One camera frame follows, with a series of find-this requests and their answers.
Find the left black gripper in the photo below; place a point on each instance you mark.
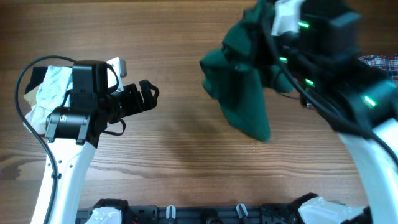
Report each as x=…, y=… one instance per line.
x=135, y=104

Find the green shirt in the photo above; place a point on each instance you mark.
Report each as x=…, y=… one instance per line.
x=238, y=72

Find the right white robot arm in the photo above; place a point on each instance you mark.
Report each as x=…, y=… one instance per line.
x=360, y=104

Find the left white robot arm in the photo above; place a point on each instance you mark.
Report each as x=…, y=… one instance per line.
x=73, y=134

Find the white blue checked cloth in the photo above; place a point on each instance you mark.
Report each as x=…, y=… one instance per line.
x=57, y=81

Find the red blue plaid shirt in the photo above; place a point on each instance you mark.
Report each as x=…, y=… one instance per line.
x=388, y=64

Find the black folded garment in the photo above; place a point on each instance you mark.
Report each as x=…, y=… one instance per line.
x=36, y=78

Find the beige cloth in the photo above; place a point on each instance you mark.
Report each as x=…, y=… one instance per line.
x=34, y=115

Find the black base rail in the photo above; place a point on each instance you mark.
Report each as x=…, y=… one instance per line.
x=123, y=213

